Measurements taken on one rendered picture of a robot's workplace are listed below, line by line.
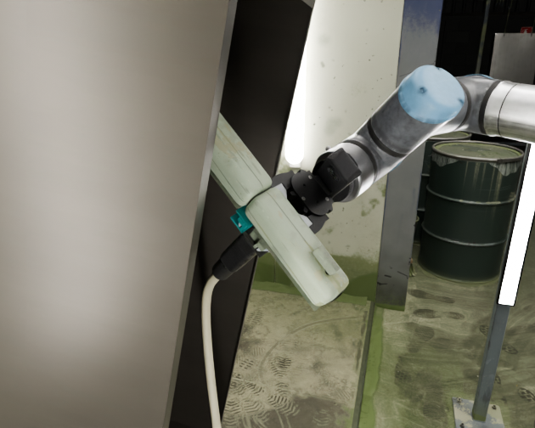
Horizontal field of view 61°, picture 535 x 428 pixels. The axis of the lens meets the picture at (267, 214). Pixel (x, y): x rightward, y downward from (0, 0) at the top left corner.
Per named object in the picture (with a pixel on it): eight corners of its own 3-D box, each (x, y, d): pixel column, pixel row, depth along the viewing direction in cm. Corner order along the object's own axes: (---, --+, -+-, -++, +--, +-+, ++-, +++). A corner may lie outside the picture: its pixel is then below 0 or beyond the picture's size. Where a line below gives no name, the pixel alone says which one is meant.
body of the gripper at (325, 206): (286, 244, 68) (330, 211, 76) (318, 222, 62) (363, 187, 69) (256, 205, 69) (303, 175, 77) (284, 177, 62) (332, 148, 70)
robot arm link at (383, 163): (386, 104, 80) (354, 139, 87) (349, 126, 72) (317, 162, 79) (423, 144, 78) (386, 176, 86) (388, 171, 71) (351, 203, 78)
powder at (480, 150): (424, 143, 331) (424, 142, 331) (498, 144, 329) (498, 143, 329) (449, 161, 281) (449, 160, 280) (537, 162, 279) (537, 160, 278)
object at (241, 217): (262, 219, 61) (270, 212, 59) (241, 233, 59) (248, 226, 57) (251, 204, 61) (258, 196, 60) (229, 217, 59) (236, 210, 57)
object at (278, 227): (277, 324, 72) (363, 277, 54) (256, 343, 69) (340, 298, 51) (104, 92, 77) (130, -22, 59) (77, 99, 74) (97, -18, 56)
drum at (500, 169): (408, 249, 363) (421, 139, 332) (481, 250, 361) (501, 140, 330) (430, 284, 308) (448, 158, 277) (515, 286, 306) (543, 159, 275)
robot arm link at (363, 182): (384, 176, 71) (346, 128, 72) (368, 188, 68) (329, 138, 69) (350, 201, 78) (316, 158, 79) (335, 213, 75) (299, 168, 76)
